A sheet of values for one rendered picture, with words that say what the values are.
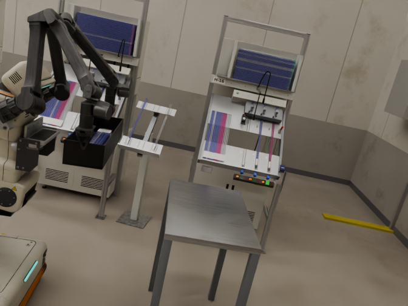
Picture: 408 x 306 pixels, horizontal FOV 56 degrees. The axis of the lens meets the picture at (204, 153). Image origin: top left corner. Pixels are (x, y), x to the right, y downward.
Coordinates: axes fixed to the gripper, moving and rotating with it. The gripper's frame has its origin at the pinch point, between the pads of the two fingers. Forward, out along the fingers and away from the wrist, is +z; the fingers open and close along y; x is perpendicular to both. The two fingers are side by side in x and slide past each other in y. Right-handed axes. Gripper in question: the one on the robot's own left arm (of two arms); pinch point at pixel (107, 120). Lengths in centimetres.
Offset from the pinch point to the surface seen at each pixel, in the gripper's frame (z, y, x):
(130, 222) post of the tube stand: 110, 91, -16
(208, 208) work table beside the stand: 31, -29, -63
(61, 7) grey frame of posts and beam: -57, 150, 75
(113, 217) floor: 111, 98, -1
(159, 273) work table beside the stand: 51, -64, -42
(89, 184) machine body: 96, 124, 28
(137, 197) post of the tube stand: 88, 96, -19
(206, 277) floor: 112, 27, -81
